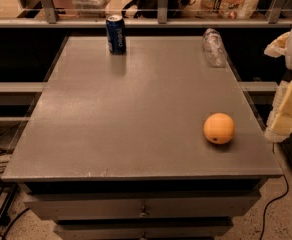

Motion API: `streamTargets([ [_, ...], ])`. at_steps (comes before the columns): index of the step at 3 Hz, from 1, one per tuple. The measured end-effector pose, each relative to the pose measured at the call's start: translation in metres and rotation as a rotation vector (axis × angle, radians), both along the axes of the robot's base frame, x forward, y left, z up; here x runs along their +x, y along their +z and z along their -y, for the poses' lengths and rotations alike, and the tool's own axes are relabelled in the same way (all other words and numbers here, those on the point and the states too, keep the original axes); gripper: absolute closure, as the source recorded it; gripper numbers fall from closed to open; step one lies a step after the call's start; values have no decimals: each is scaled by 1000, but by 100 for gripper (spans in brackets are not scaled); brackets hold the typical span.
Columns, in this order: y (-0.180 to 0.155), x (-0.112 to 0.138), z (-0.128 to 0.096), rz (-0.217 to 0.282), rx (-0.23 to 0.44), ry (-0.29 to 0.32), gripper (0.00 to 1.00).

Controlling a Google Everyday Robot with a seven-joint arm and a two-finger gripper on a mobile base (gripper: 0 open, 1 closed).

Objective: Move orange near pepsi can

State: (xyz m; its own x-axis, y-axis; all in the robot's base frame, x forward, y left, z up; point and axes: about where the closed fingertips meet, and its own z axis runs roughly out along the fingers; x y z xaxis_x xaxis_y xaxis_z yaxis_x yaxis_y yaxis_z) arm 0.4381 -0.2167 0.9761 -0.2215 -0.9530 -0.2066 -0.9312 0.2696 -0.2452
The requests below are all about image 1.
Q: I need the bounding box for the grey drawer cabinet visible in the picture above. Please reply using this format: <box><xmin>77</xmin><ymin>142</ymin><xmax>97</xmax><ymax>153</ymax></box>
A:
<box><xmin>1</xmin><ymin>35</ymin><xmax>284</xmax><ymax>240</ymax></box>

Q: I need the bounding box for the orange fruit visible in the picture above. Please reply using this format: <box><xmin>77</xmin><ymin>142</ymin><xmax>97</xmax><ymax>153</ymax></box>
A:
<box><xmin>203</xmin><ymin>113</ymin><xmax>235</xmax><ymax>145</ymax></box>

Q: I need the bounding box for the black bag behind railing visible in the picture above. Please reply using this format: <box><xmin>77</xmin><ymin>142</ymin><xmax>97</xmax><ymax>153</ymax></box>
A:
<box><xmin>121</xmin><ymin>0</ymin><xmax>193</xmax><ymax>18</ymax></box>

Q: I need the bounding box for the clear plastic water bottle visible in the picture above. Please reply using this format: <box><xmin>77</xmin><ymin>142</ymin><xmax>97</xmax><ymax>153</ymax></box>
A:
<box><xmin>203</xmin><ymin>28</ymin><xmax>227</xmax><ymax>68</ymax></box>

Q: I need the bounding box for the lower drawer with knob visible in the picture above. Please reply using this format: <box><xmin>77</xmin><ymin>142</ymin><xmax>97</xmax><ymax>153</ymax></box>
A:
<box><xmin>54</xmin><ymin>218</ymin><xmax>233</xmax><ymax>240</ymax></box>

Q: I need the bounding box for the grey metal railing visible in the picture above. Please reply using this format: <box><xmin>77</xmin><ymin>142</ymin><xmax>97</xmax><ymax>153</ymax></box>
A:
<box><xmin>0</xmin><ymin>0</ymin><xmax>292</xmax><ymax>28</ymax></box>

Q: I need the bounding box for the upper drawer with knob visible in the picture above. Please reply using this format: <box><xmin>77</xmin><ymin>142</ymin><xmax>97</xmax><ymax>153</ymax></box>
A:
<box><xmin>24</xmin><ymin>191</ymin><xmax>260</xmax><ymax>221</ymax></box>

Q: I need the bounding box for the black cable on right floor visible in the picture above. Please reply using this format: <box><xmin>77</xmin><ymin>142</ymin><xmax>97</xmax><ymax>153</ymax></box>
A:
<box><xmin>258</xmin><ymin>143</ymin><xmax>290</xmax><ymax>240</ymax></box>

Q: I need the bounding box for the blue pepsi can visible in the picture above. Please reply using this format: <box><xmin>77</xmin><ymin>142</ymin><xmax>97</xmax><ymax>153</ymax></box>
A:
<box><xmin>106</xmin><ymin>15</ymin><xmax>126</xmax><ymax>55</ymax></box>

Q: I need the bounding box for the drawer with knob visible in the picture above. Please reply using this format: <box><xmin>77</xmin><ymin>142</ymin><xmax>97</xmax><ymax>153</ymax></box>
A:
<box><xmin>54</xmin><ymin>218</ymin><xmax>233</xmax><ymax>240</ymax></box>
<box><xmin>24</xmin><ymin>191</ymin><xmax>260</xmax><ymax>221</ymax></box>

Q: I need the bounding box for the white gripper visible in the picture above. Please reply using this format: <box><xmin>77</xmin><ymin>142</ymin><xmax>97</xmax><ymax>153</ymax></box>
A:
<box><xmin>264</xmin><ymin>29</ymin><xmax>292</xmax><ymax>142</ymax></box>

